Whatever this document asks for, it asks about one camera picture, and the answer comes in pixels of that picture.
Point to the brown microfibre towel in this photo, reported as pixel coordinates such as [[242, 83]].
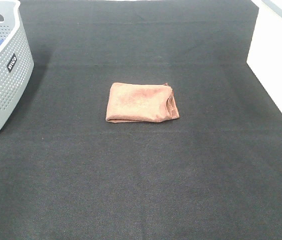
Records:
[[141, 103]]

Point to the black table cover cloth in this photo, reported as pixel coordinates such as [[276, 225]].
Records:
[[215, 173]]

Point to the grey perforated laundry basket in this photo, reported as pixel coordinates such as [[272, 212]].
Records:
[[16, 61]]

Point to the white storage bin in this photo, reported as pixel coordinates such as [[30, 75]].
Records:
[[265, 52]]

